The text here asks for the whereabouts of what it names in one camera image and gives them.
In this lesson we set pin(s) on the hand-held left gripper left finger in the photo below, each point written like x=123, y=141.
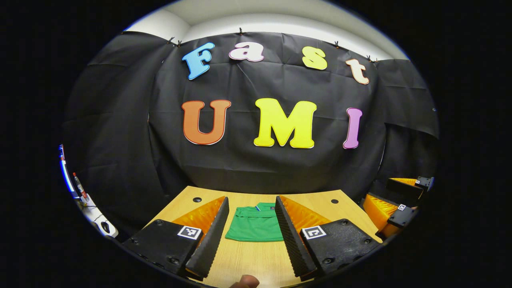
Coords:
x=210, y=240

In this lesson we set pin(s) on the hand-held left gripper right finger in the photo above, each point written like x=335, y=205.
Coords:
x=292, y=240

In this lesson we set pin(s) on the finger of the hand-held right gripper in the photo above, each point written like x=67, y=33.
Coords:
x=380, y=212
x=404, y=188

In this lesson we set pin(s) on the green T-shirt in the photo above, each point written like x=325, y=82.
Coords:
x=252, y=226

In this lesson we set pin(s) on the black backdrop cloth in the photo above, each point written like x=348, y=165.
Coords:
x=240, y=168

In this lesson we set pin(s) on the white device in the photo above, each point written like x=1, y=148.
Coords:
x=98, y=220

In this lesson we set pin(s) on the red tipped bottle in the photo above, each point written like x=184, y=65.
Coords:
x=80, y=187

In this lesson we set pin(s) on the white blue edged panel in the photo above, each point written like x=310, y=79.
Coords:
x=65, y=170

